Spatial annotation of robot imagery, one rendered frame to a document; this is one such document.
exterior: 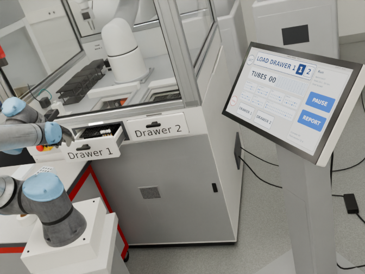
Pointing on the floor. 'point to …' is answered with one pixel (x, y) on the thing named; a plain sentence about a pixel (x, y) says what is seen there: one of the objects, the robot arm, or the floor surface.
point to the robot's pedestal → (106, 244)
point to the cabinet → (176, 185)
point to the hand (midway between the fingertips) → (69, 139)
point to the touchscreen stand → (308, 220)
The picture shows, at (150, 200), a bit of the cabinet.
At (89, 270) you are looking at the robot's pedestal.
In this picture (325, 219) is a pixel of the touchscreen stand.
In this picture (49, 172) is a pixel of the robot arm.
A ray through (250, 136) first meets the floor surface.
